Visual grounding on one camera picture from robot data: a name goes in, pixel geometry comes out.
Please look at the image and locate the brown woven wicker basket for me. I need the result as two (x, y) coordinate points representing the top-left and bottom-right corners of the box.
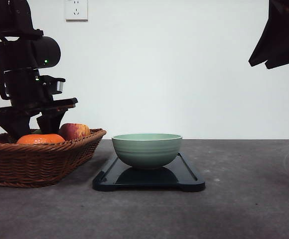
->
(0, 128), (107, 188)

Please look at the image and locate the red striped apple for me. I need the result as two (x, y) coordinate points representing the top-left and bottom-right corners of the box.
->
(59, 123), (90, 140)

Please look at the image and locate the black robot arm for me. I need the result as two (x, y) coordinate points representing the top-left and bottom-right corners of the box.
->
(0, 0), (78, 139)

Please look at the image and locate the black rectangular tray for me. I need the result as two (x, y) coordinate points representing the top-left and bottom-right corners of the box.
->
(93, 153), (205, 192)

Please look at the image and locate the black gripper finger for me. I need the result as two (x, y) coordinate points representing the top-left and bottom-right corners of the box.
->
(265, 59), (289, 69)
(249, 0), (289, 67)

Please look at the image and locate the white wall power socket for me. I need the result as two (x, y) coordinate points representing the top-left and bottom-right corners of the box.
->
(64, 0), (89, 24)

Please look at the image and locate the orange tangerine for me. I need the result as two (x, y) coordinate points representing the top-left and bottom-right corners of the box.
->
(16, 134), (65, 144)

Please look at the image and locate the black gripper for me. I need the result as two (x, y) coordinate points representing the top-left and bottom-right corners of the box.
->
(0, 69), (78, 144)

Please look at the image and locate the green ceramic bowl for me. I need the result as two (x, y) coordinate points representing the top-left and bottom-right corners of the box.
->
(112, 133), (182, 169)

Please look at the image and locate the green avocado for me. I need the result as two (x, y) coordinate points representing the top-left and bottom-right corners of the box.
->
(31, 129), (45, 134)

